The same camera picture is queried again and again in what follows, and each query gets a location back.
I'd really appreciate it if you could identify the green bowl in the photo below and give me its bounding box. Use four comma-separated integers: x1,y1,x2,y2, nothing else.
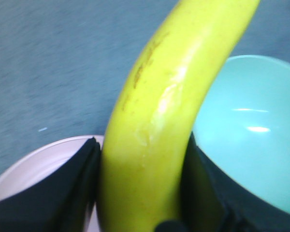
193,55,290,213

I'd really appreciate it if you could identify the pink plate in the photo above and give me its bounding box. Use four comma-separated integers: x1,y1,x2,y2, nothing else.
0,135,103,232

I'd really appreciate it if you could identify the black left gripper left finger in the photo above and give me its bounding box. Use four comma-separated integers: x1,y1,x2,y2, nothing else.
0,137,101,232

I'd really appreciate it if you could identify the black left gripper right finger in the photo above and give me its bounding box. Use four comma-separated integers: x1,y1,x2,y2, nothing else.
181,134,290,232

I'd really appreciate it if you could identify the yellow banana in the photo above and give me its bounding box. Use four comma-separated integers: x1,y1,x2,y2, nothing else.
97,0,259,232

